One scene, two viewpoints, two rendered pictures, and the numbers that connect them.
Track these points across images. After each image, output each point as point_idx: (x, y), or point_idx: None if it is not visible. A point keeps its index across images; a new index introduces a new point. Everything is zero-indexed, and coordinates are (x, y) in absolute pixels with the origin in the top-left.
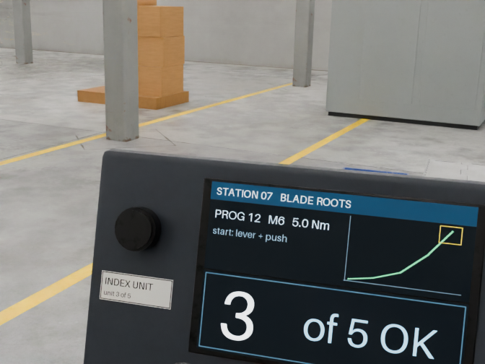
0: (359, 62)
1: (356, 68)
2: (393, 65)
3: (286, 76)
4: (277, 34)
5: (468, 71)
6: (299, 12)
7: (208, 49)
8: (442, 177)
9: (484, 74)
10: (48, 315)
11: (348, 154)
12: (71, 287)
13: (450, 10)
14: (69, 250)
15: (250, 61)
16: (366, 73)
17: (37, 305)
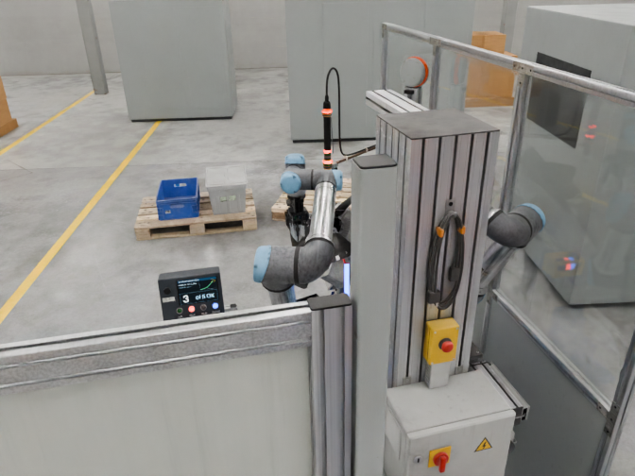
0: (145, 83)
1: (144, 87)
2: (169, 82)
3: (85, 83)
4: (67, 46)
5: (218, 82)
6: (86, 37)
7: (8, 64)
8: (214, 180)
9: (229, 82)
10: (25, 310)
11: (156, 156)
12: (26, 291)
13: (198, 42)
14: (9, 269)
15: (48, 70)
16: (152, 90)
17: (14, 306)
